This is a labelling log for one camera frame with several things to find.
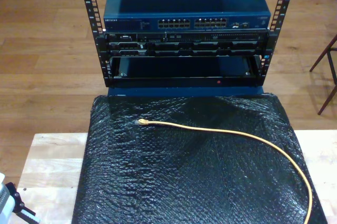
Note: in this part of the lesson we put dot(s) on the black bubble mat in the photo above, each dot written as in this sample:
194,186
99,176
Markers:
184,168

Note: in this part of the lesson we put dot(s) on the blue rack base board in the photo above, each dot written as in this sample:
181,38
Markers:
184,91

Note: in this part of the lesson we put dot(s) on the black rack tray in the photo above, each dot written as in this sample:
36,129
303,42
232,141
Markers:
184,77

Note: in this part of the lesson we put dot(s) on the black rack server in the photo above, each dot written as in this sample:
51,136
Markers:
184,44

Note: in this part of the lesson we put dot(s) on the dark wooden chair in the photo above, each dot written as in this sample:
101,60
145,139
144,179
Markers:
323,53

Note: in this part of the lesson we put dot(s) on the black perforated rack post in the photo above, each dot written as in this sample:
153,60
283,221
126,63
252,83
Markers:
280,10
90,10

